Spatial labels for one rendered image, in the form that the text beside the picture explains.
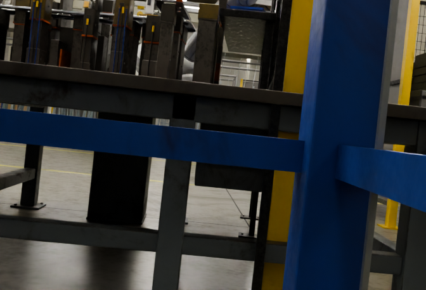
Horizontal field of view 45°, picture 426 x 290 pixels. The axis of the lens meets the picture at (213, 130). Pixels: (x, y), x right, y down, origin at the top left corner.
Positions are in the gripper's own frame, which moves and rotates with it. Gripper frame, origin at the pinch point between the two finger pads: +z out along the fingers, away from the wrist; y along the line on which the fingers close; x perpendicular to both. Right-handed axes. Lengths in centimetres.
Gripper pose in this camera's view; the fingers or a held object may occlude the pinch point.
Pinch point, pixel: (149, 6)
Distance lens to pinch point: 234.5
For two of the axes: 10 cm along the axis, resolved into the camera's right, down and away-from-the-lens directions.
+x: -9.9, -1.0, 0.7
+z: -1.0, 9.9, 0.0
